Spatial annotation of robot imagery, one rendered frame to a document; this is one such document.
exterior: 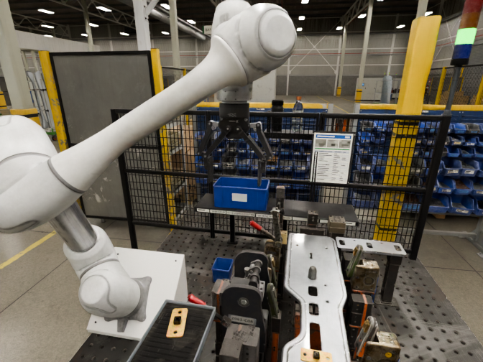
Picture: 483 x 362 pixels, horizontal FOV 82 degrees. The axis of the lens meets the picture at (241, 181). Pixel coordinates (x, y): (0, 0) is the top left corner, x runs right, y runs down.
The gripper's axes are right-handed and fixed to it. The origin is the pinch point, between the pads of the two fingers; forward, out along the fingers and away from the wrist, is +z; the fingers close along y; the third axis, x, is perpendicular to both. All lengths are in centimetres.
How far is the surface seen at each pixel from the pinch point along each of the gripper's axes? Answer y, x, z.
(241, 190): -12, 71, 32
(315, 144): 26, 90, 8
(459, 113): 167, 240, 2
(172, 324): -10.2, -22.6, 29.8
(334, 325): 31, 1, 46
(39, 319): -167, 62, 146
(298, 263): 20, 31, 46
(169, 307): -13.6, -17.4, 30.1
